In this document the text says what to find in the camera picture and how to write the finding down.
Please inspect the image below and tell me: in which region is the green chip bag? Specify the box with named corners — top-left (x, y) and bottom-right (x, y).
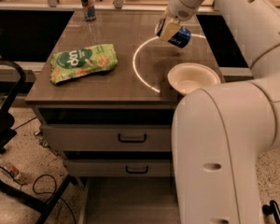
top-left (50, 44), bottom-right (118, 85)

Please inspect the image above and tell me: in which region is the top drawer with black handle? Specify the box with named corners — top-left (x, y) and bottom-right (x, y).
top-left (43, 125), bottom-right (171, 152)

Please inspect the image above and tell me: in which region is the black floor cable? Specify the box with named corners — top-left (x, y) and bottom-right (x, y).
top-left (0, 157), bottom-right (77, 224)

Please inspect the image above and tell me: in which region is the middle drawer with black handle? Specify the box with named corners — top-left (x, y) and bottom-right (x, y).
top-left (63, 160), bottom-right (173, 177)

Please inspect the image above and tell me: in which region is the white paper bowl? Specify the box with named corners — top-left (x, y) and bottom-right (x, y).
top-left (167, 63), bottom-right (221, 95)

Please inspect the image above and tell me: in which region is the open bottom drawer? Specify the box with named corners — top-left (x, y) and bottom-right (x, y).
top-left (78, 177), bottom-right (180, 224)

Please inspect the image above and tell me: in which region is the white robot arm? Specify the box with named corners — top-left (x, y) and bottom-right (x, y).
top-left (167, 0), bottom-right (280, 224)

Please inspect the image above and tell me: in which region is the grey drawer cabinet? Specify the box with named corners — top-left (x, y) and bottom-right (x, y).
top-left (25, 10), bottom-right (225, 224)

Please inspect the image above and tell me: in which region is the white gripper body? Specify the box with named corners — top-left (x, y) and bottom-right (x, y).
top-left (166, 0), bottom-right (204, 21)

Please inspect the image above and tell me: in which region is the blue pepsi can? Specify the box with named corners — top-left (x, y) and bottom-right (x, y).
top-left (155, 20), bottom-right (191, 48)

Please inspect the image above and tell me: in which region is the black chair frame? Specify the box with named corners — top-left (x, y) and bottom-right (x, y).
top-left (0, 58), bottom-right (73, 224)

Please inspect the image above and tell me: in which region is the drawer with black handle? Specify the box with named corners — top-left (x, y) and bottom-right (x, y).
top-left (43, 125), bottom-right (171, 152)
top-left (63, 160), bottom-right (173, 177)

